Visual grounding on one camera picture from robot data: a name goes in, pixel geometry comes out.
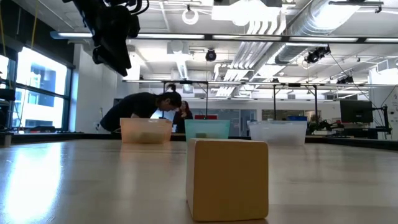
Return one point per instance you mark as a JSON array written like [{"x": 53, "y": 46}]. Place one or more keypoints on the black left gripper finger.
[
  {"x": 119, "y": 62},
  {"x": 98, "y": 56}
]

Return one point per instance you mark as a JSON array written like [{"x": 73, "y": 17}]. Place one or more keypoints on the black computer monitor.
[
  {"x": 117, "y": 102},
  {"x": 356, "y": 111}
]

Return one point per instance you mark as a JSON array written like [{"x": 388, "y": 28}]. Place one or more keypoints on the person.
[
  {"x": 183, "y": 119},
  {"x": 133, "y": 107}
]

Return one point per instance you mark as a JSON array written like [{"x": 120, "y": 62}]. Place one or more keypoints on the long ceiling light strip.
[
  {"x": 382, "y": 40},
  {"x": 323, "y": 39},
  {"x": 245, "y": 37},
  {"x": 171, "y": 36}
]

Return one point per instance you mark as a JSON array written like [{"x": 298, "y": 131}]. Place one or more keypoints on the orange translucent plastic bin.
[{"x": 146, "y": 127}]

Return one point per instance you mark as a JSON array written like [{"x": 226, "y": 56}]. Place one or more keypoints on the large window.
[{"x": 40, "y": 109}]

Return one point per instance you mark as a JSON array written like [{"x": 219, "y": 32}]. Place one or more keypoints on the round black ceiling spotlight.
[{"x": 211, "y": 55}]

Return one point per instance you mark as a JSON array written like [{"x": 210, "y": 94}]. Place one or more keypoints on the red box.
[{"x": 206, "y": 117}]

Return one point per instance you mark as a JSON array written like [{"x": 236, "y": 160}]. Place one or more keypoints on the green translucent plastic bin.
[{"x": 206, "y": 126}]

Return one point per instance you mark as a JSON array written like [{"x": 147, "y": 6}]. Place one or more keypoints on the white ceiling pipe bundle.
[{"x": 255, "y": 46}]

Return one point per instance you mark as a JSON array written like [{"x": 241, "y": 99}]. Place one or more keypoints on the orange cube block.
[{"x": 227, "y": 180}]

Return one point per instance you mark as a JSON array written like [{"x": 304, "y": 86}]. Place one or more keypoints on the clear plastic bin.
[{"x": 280, "y": 130}]

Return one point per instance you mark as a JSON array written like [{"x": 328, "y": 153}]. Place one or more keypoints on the black overhead metal rack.
[{"x": 293, "y": 84}]

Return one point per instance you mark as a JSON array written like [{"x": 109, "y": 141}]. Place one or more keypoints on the blue storage crate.
[{"x": 297, "y": 118}]

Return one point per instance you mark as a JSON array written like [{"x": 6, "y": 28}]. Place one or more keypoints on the black track light cluster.
[
  {"x": 345, "y": 81},
  {"x": 312, "y": 57}
]

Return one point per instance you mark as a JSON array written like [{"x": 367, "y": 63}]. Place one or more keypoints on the black lab equipment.
[{"x": 323, "y": 126}]

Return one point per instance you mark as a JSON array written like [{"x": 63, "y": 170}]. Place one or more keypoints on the black aluminium table frame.
[{"x": 37, "y": 137}]

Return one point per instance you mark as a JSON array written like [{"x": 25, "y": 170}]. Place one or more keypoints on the silver ventilation duct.
[{"x": 298, "y": 46}]

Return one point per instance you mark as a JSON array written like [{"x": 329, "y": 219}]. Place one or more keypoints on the black ceiling rail fixture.
[{"x": 354, "y": 3}]

